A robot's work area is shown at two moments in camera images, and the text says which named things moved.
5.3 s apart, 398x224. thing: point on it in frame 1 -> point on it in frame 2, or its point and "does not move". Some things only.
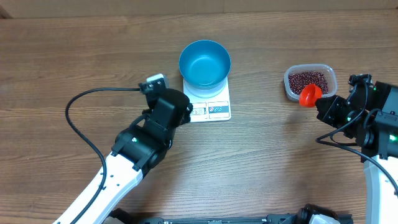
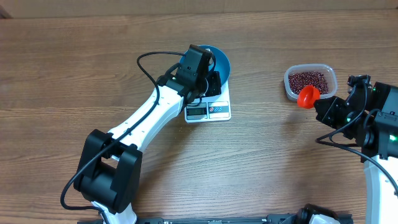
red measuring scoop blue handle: (309, 94) does not move
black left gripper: (150, 116) -> (216, 88)
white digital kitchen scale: (214, 109) does not move
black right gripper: (324, 114) does not move
